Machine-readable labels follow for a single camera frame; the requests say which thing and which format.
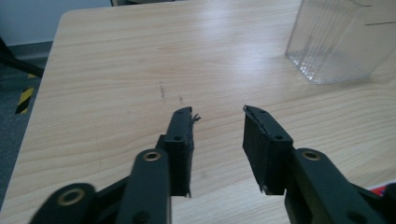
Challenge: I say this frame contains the clear ribbed plastic container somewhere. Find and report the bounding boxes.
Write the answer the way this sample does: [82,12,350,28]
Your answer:
[285,0,396,86]

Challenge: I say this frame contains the black metal stand leg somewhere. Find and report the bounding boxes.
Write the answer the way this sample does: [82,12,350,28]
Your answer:
[0,36,45,78]

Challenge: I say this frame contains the yellow black hazard tape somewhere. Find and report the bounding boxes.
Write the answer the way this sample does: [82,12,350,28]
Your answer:
[14,87,35,116]

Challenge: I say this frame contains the red object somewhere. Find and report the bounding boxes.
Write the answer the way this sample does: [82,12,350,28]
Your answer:
[366,183,392,198]

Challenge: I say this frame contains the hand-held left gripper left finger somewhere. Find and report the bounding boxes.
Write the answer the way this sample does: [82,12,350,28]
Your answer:
[154,105,202,199]

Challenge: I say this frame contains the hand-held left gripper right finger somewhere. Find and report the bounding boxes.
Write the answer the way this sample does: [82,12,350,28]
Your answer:
[242,105,295,196]

